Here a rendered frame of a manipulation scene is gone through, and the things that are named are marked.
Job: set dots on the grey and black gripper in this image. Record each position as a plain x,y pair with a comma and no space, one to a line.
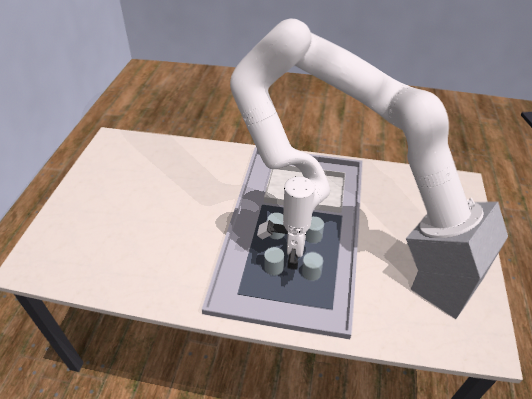
296,245

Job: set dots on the clear glass jar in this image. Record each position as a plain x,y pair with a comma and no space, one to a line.
312,266
274,261
315,232
276,218

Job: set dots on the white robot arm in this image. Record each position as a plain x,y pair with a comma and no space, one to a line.
420,114

